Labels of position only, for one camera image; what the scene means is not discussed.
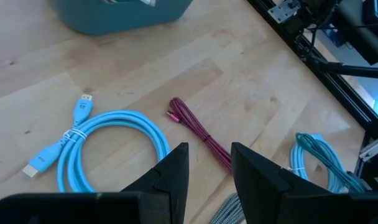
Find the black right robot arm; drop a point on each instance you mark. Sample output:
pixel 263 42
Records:
pixel 304 14

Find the teal plastic bin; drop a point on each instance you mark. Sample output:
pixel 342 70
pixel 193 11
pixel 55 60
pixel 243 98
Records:
pixel 120 18

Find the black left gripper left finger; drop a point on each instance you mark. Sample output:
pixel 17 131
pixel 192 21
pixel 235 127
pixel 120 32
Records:
pixel 173 180

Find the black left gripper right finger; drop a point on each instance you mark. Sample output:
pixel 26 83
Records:
pixel 260 183

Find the black aluminium rig frame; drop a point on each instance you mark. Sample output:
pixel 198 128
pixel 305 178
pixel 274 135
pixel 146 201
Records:
pixel 341 90

